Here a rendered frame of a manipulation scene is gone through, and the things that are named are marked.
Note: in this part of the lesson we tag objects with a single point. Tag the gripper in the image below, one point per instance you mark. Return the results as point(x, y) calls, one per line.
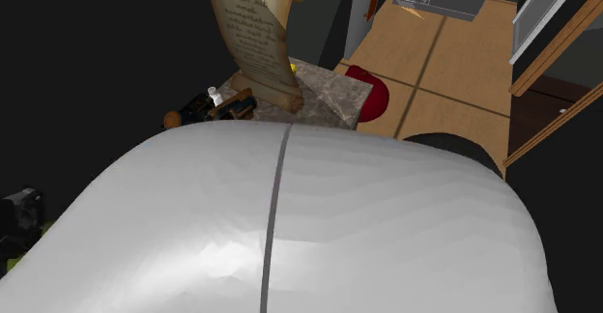
point(21, 213)

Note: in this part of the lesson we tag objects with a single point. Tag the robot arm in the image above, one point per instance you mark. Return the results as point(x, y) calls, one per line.
point(358, 227)

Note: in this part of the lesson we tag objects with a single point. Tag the black and brown tool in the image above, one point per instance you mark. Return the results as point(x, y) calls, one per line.
point(221, 108)

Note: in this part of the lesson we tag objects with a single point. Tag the small white bottle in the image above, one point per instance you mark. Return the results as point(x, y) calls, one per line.
point(215, 96)

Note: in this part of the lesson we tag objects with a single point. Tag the beige parchment scroll figure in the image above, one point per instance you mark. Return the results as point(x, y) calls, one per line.
point(256, 29)

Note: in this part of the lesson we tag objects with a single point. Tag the small yellow object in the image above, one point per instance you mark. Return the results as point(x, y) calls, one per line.
point(293, 69)

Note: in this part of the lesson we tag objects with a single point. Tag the grey marble table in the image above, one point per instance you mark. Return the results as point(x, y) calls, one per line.
point(339, 96)

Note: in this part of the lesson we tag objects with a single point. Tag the red round cushion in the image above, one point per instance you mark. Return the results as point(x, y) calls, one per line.
point(374, 97)

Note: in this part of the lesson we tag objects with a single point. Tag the dark cabinet with wooden trim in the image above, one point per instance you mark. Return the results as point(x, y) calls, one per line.
point(556, 57)

